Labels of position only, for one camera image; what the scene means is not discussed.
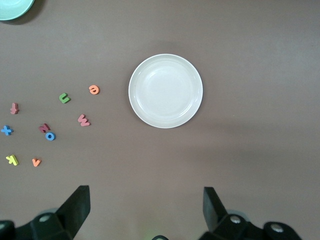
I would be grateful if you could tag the brown table cover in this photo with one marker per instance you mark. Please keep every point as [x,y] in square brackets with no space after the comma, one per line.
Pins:
[250,150]

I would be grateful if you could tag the orange letter v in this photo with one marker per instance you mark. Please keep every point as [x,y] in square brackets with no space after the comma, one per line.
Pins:
[36,163]

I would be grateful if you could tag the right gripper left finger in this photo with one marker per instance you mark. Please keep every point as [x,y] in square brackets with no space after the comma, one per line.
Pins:
[67,220]

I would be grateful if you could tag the dark red letter z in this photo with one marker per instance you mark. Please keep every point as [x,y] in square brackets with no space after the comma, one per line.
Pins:
[44,127]

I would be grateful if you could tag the yellow letter k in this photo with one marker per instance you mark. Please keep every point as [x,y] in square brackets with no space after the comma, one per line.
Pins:
[12,160]

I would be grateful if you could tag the orange letter e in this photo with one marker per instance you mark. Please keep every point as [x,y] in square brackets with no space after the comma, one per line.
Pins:
[97,90]

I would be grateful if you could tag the blue letter o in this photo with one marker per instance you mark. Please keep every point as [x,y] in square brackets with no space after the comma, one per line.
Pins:
[46,136]

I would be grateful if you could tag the green letter n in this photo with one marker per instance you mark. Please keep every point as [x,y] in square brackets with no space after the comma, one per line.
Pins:
[62,96]

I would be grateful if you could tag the pale green plate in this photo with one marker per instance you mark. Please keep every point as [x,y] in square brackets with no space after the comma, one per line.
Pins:
[12,7]

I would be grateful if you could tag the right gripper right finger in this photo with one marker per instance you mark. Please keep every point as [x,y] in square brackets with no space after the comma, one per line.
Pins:
[225,227]

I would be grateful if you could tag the pink letter w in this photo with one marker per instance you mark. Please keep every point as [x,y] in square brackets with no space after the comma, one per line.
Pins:
[83,121]

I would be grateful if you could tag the beige plate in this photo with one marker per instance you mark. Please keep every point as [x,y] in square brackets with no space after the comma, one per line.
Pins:
[165,91]

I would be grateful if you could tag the blue plus sign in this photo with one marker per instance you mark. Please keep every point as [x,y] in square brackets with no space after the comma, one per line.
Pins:
[7,130]

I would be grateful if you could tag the pink letter f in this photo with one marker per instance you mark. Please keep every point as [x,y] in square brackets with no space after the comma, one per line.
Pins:
[14,108]

